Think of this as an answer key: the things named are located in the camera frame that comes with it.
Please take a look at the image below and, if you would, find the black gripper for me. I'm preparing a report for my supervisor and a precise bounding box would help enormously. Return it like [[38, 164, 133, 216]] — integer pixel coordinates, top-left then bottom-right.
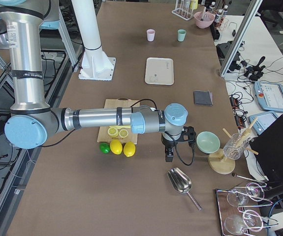
[[161, 132, 181, 162]]

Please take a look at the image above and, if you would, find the pink plastic cup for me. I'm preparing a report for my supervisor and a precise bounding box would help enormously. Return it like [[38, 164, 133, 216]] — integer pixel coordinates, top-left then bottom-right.
[[146, 29, 156, 42]]

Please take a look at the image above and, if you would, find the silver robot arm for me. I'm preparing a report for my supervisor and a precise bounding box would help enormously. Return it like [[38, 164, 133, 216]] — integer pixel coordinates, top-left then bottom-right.
[[0, 0, 195, 162]]

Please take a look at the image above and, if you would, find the cream rabbit tray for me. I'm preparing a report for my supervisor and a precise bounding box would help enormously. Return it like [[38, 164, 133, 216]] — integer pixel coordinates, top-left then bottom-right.
[[145, 57, 174, 86]]

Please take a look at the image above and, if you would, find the wine glass rack tray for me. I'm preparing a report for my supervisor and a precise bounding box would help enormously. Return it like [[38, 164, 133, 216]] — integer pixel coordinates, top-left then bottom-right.
[[215, 182, 279, 236]]

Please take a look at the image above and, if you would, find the metal scoop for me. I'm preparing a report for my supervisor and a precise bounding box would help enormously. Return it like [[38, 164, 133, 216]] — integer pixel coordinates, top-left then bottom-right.
[[167, 167, 202, 210]]

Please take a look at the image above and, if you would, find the green bowl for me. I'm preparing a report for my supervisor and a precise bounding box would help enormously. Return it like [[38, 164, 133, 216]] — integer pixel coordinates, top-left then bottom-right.
[[196, 131, 220, 154]]

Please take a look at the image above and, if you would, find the whole yellow lemon right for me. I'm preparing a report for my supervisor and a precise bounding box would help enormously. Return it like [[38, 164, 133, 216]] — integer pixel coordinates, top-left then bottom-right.
[[124, 142, 136, 157]]

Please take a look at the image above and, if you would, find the whole yellow lemon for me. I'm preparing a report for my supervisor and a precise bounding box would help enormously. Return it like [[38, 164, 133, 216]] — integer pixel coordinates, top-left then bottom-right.
[[124, 142, 136, 157], [110, 139, 123, 155]]

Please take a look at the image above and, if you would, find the lemon half right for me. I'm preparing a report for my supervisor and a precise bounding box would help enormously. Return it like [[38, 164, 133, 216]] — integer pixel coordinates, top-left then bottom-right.
[[119, 129, 129, 139]]

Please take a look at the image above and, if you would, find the lemon half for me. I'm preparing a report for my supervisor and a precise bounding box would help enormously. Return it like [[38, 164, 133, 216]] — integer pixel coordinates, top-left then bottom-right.
[[107, 127, 119, 138], [119, 129, 129, 139]]

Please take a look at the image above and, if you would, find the wooden mug tree stand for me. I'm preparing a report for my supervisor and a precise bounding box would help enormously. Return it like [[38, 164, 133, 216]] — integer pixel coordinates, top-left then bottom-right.
[[208, 118, 258, 175]]

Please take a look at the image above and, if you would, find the whole yellow lemon left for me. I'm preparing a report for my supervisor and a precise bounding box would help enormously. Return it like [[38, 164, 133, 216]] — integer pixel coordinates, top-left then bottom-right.
[[110, 139, 123, 155]]

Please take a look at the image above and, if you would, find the yellow plastic knife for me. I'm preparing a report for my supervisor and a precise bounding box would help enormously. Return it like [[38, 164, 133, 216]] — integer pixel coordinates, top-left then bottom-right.
[[109, 125, 131, 129]]

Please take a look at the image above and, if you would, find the lemon half left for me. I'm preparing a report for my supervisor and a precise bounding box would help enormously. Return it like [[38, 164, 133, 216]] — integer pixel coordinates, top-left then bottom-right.
[[107, 127, 119, 138]]

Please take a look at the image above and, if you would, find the grey folded cloth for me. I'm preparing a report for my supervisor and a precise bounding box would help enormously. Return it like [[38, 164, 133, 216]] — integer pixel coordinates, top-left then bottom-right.
[[193, 90, 213, 106]]

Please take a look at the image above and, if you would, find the green lime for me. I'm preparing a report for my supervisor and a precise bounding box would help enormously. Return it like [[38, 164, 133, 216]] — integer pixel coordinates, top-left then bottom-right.
[[99, 143, 111, 154]]

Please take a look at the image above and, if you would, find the wooden cutting board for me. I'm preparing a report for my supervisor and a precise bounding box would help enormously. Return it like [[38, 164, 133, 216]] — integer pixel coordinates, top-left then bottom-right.
[[97, 99, 138, 145]]

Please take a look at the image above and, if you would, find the clear glass mug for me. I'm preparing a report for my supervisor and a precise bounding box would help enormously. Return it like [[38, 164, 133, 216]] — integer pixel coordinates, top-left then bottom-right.
[[223, 133, 250, 160]]

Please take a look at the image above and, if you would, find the blue teach pendant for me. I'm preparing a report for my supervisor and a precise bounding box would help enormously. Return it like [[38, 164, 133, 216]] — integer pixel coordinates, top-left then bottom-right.
[[254, 81, 283, 113], [249, 111, 278, 135]]

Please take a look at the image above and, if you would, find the black laptop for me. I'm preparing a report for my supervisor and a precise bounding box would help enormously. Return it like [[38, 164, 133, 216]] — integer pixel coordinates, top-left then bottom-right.
[[250, 115, 283, 182]]

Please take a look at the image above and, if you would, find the green plastic cup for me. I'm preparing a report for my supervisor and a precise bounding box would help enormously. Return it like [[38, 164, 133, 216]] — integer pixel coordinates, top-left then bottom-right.
[[177, 29, 187, 42]]

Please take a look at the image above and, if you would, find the pink bowl with ice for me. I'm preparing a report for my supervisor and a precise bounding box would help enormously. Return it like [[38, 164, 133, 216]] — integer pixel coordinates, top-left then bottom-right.
[[194, 12, 215, 29]]

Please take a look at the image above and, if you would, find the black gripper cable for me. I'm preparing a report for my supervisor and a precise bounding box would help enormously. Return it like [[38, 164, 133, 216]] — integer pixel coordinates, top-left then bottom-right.
[[173, 137, 196, 166]]

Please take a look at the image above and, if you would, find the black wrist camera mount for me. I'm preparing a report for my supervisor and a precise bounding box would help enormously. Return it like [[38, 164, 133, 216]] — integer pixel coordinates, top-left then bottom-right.
[[179, 126, 196, 143]]

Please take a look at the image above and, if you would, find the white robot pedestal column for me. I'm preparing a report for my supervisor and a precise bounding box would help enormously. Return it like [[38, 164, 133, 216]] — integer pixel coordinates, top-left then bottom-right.
[[72, 0, 116, 81]]

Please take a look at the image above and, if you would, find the white wire rack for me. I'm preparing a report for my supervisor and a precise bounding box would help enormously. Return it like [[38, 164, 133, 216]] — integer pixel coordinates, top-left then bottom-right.
[[171, 0, 199, 21]]

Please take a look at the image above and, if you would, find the aluminium frame post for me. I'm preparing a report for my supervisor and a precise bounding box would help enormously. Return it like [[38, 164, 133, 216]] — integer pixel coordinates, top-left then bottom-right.
[[219, 0, 262, 78]]

